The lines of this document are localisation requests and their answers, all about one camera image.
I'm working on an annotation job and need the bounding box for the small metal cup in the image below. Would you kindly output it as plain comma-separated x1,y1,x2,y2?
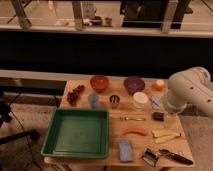
109,95,120,108

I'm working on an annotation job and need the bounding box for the metal fork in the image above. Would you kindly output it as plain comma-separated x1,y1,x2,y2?
120,116,146,121

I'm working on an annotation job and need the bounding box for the red grape bunch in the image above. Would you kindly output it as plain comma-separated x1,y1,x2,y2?
67,85,85,106

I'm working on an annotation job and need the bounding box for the blue plastic cup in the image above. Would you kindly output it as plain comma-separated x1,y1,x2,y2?
88,93,99,108

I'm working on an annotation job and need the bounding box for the orange-red bowl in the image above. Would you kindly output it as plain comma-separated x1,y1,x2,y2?
90,75,109,93

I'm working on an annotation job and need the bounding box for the green plastic tray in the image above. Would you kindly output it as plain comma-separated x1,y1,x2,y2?
41,108,109,159

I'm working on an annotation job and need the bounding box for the blue sponge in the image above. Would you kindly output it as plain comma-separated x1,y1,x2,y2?
118,139,133,163

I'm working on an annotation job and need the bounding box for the black metal gripper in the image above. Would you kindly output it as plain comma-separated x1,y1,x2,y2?
142,148,193,167

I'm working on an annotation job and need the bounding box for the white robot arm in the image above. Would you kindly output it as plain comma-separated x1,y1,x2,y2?
142,67,213,167

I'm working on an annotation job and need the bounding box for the black rectangular block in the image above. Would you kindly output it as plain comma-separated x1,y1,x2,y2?
153,112,164,121

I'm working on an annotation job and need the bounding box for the orange carrot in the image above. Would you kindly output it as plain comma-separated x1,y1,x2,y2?
123,128,148,136

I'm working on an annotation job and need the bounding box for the black tripod stand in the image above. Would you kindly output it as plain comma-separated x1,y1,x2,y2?
0,89,41,146

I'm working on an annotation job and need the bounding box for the light blue cloth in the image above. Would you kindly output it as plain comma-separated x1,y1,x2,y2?
150,96,163,110

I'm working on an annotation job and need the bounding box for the orange fruit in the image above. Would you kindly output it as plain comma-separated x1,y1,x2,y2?
153,79,165,91

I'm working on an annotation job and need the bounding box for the white plastic cup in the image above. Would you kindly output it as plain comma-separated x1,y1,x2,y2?
133,92,148,109

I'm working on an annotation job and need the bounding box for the purple bowl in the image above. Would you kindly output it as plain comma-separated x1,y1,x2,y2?
124,76,145,94

